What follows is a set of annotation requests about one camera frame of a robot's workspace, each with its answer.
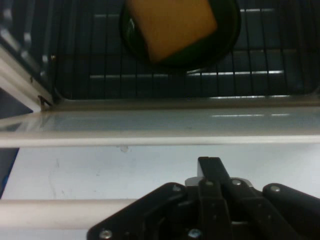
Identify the white toaster oven body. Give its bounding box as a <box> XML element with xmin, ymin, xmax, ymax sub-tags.
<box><xmin>0</xmin><ymin>0</ymin><xmax>320</xmax><ymax>112</ymax></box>

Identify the metal wire oven rack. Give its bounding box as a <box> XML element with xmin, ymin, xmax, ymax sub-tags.
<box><xmin>52</xmin><ymin>0</ymin><xmax>320</xmax><ymax>101</ymax></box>

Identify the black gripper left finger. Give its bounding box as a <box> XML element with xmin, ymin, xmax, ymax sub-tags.
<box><xmin>86</xmin><ymin>156</ymin><xmax>231</xmax><ymax>240</ymax></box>

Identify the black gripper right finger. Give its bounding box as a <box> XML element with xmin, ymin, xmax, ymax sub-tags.
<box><xmin>209</xmin><ymin>157</ymin><xmax>320</xmax><ymax>240</ymax></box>

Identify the dark green round plate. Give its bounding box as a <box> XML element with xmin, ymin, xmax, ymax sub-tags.
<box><xmin>119</xmin><ymin>0</ymin><xmax>242</xmax><ymax>74</ymax></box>

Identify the yellow sponge block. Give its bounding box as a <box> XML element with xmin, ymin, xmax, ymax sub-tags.
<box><xmin>124</xmin><ymin>0</ymin><xmax>218</xmax><ymax>65</ymax></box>

